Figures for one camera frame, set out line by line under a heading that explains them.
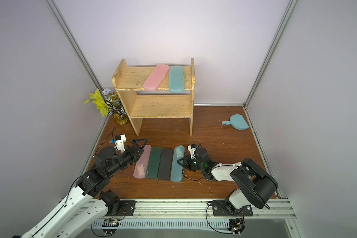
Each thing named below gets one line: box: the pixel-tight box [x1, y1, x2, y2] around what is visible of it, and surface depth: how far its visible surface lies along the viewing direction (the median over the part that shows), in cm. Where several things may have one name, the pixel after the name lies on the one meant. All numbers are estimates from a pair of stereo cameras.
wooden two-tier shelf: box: [112, 58, 196, 136], surface depth 89 cm
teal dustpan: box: [221, 114, 250, 131], surface depth 111 cm
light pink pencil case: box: [132, 144, 152, 179], surface depth 86 cm
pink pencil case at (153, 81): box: [142, 63, 171, 92], surface depth 76 cm
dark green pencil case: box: [145, 147, 162, 179], surface depth 88 cm
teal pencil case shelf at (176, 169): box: [170, 145, 185, 183], surface depth 87 cm
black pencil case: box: [157, 148, 174, 181], surface depth 87 cm
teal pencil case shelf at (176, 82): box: [169, 65, 185, 94], surface depth 74 cm
